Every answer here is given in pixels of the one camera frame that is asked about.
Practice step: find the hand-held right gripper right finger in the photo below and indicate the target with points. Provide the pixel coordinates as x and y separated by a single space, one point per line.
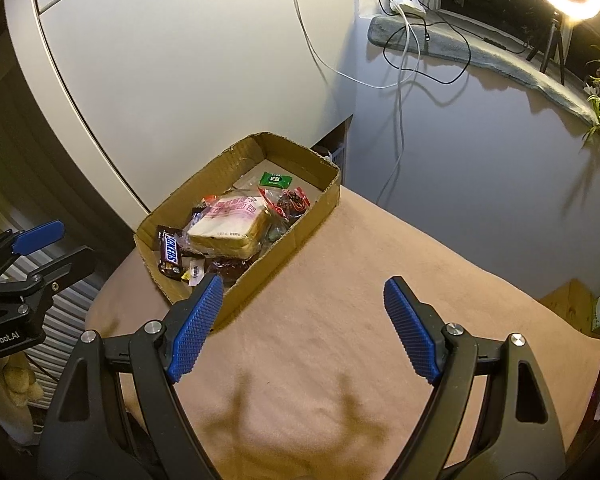
412 330

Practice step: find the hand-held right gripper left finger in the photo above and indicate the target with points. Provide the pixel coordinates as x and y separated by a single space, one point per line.
195 330

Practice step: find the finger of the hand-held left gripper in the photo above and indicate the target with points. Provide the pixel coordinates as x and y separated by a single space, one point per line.
37 235
65 265

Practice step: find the brown chocolate bar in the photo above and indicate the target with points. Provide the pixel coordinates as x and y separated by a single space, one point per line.
170 252

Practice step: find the sliced bread packet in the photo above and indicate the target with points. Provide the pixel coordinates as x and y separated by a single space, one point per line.
230 230

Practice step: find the cardboard box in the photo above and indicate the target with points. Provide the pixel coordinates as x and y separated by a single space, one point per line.
300 240

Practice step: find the green candy packet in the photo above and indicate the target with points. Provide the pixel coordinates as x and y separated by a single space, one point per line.
275 180

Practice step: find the beige plush cloth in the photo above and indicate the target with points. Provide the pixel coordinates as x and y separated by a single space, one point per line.
15 385

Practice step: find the plastic basket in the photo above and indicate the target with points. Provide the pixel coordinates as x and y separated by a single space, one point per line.
330 152

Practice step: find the white cabinet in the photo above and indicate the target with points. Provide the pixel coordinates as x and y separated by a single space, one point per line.
180 85

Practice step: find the black tripod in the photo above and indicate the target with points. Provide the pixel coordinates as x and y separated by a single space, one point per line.
552 35

